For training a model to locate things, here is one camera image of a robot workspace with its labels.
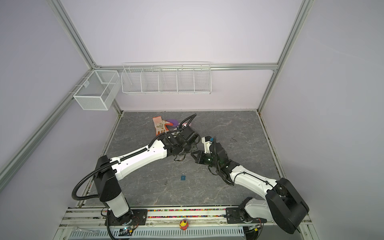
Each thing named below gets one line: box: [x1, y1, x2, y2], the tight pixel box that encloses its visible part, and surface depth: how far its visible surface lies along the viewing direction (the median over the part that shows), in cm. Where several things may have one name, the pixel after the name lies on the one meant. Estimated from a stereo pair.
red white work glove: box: [152, 116, 174, 136], surface depth 113 cm
